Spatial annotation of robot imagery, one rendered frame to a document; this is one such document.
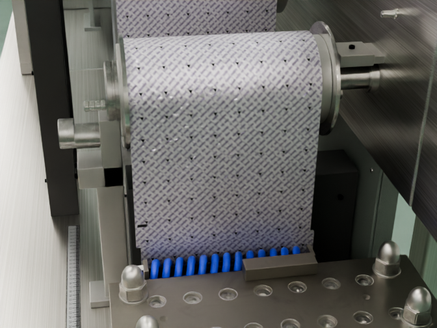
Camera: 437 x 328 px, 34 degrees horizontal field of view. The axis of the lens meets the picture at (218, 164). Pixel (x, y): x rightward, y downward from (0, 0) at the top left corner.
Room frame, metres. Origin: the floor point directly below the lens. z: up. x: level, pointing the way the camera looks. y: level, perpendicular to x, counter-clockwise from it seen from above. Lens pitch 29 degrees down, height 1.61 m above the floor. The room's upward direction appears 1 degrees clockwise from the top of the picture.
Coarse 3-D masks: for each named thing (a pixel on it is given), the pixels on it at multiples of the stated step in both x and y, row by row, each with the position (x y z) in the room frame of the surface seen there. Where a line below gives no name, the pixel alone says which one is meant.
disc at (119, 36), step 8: (120, 32) 0.83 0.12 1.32; (120, 40) 0.81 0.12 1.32; (120, 48) 0.80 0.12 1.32; (120, 56) 0.79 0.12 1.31; (128, 104) 0.76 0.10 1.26; (128, 112) 0.76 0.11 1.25; (128, 120) 0.76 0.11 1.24; (128, 128) 0.76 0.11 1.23; (128, 136) 0.76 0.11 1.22; (128, 144) 0.77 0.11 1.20
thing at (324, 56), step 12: (324, 48) 0.85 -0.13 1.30; (324, 60) 0.83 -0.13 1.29; (120, 72) 0.79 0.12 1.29; (324, 72) 0.82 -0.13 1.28; (120, 84) 0.78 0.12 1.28; (324, 84) 0.82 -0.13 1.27; (120, 96) 0.77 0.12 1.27; (324, 96) 0.82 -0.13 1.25; (120, 108) 0.78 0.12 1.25; (324, 108) 0.82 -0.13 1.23; (120, 120) 0.82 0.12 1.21
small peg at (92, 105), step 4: (92, 100) 0.83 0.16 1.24; (96, 100) 0.83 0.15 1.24; (100, 100) 0.83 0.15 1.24; (104, 100) 0.83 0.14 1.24; (84, 104) 0.82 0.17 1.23; (88, 104) 0.82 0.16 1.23; (92, 104) 0.82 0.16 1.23; (96, 104) 0.82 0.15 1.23; (100, 104) 0.82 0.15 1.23; (104, 104) 0.82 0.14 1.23; (84, 108) 0.82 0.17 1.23; (88, 108) 0.82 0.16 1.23; (92, 108) 0.82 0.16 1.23; (96, 108) 0.82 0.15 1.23; (100, 108) 0.82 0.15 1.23; (104, 108) 0.82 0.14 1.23
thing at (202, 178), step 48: (144, 144) 0.77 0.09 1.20; (192, 144) 0.78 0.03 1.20; (240, 144) 0.79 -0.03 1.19; (288, 144) 0.80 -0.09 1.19; (144, 192) 0.77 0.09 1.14; (192, 192) 0.78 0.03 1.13; (240, 192) 0.79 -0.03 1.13; (288, 192) 0.80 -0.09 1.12; (144, 240) 0.77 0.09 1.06; (192, 240) 0.78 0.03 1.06
